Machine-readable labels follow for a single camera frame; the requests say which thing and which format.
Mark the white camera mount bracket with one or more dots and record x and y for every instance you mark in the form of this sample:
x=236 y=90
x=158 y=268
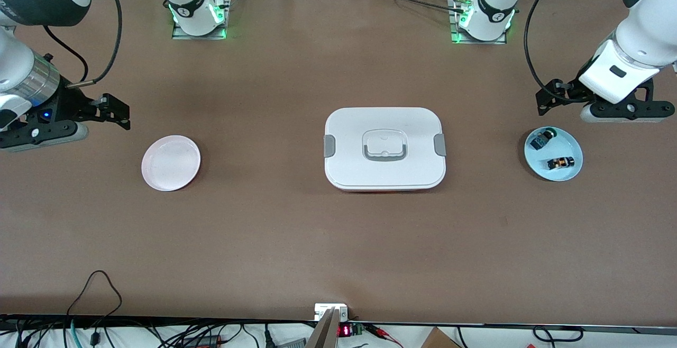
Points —
x=322 y=311

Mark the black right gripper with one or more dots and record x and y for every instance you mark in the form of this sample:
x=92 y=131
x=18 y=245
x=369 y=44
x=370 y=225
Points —
x=70 y=102

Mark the grey metal mount bar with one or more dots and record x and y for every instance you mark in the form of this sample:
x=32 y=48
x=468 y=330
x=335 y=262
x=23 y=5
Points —
x=325 y=335

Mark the orange push-button switch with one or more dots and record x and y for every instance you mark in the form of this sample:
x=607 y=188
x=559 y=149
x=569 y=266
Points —
x=560 y=163

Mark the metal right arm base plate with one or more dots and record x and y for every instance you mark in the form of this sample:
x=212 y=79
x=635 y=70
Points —
x=225 y=15

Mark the red LED display module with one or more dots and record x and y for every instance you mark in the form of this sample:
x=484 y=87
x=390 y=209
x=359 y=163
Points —
x=345 y=330

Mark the white lidded lunch box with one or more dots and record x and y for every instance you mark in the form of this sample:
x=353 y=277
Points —
x=384 y=171

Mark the pink round plate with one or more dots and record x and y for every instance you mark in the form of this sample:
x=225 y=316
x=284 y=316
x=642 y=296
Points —
x=170 y=163

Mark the black power adapter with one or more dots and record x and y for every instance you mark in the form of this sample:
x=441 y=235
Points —
x=203 y=341

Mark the light blue round plate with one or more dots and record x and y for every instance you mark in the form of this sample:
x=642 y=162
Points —
x=566 y=144

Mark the red clip leads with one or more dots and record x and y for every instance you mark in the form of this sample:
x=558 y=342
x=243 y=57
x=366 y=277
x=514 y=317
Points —
x=378 y=331

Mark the brown cardboard piece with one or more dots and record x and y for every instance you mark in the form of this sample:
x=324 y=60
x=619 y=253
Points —
x=439 y=340

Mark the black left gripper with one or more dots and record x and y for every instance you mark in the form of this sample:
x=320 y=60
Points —
x=567 y=92

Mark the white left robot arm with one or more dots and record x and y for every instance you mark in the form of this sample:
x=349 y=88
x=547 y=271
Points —
x=645 y=30

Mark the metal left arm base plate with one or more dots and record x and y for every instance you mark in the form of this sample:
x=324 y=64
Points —
x=454 y=20

